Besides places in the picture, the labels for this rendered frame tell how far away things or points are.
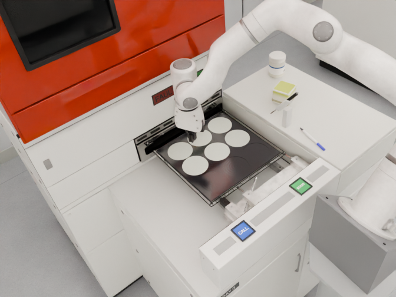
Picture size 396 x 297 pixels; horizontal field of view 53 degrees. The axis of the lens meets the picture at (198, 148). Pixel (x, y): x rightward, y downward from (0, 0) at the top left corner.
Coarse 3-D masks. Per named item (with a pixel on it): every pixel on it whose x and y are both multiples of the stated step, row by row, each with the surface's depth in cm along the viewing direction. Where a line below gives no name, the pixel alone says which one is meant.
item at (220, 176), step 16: (208, 128) 166; (240, 128) 165; (208, 144) 160; (256, 144) 158; (176, 160) 155; (208, 160) 154; (224, 160) 153; (240, 160) 152; (256, 160) 152; (192, 176) 149; (208, 176) 148; (224, 176) 148; (240, 176) 147; (208, 192) 143; (224, 192) 143
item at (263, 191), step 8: (288, 168) 150; (280, 176) 148; (288, 176) 147; (264, 184) 146; (272, 184) 145; (280, 184) 145; (256, 192) 143; (264, 192) 143; (240, 200) 142; (240, 208) 139; (248, 208) 139; (224, 216) 140
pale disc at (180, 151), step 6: (174, 144) 162; (180, 144) 161; (186, 144) 161; (168, 150) 160; (174, 150) 159; (180, 150) 159; (186, 150) 159; (192, 150) 158; (174, 156) 157; (180, 156) 157; (186, 156) 156
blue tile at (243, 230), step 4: (240, 224) 125; (244, 224) 125; (236, 228) 124; (240, 228) 124; (244, 228) 124; (248, 228) 123; (236, 232) 123; (240, 232) 123; (244, 232) 123; (248, 232) 122; (240, 236) 122; (244, 236) 122
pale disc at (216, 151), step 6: (210, 144) 160; (216, 144) 160; (222, 144) 159; (204, 150) 158; (210, 150) 158; (216, 150) 157; (222, 150) 157; (228, 150) 157; (210, 156) 155; (216, 156) 155; (222, 156) 155
